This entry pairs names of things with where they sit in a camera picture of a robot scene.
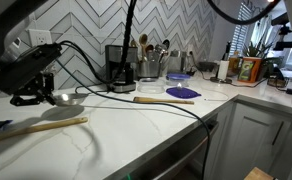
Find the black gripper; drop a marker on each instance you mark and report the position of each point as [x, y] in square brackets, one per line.
[26, 70]

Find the clear tupperware container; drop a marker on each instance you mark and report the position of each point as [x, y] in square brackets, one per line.
[151, 86]

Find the clear container with blue lid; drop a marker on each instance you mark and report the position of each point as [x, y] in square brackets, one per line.
[177, 76]

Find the dark bowl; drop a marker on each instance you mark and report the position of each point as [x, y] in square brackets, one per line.
[207, 66]

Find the long wooden spoon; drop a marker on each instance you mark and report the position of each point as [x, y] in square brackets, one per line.
[36, 128]

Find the black steel coffee maker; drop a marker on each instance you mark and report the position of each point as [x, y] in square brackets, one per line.
[114, 63]

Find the flat wooden utensil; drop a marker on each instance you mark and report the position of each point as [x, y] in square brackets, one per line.
[133, 44]

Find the steel utensil holder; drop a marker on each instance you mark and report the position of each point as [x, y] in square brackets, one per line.
[149, 69]

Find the round-headed wooden spoon utensil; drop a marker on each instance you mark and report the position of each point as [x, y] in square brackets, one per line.
[143, 40]

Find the flat wooden spatula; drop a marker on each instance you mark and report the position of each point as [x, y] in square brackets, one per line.
[159, 100]

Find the silver ladle utensil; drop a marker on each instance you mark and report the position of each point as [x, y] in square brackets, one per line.
[159, 50]

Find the black spoon utensil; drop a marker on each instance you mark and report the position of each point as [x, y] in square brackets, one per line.
[166, 44]

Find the glass electric kettle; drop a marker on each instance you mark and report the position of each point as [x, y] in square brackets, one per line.
[176, 63]

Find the purple plastic lid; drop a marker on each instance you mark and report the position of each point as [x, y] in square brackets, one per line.
[182, 94]

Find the black power adapter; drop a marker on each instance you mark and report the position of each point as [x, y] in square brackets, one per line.
[191, 71]

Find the paper towel holder with roll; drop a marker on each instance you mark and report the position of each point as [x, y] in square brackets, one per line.
[223, 70]

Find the amber bottle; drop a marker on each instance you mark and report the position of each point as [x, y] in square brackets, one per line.
[233, 63]

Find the orange green Gatorade tub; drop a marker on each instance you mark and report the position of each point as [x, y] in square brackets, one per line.
[247, 70]

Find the white window blinds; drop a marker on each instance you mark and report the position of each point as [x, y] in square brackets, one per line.
[241, 30]

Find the grey cabinet door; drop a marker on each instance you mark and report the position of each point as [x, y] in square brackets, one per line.
[246, 140]

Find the green potted plant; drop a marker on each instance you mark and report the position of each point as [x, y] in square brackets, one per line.
[256, 48]

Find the wooden board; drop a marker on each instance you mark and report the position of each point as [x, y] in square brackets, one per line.
[259, 174]

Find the black tripod stand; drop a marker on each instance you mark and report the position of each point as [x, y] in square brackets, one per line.
[284, 31]

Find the white wall outlet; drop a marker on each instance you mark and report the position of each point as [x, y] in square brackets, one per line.
[39, 37]
[190, 49]

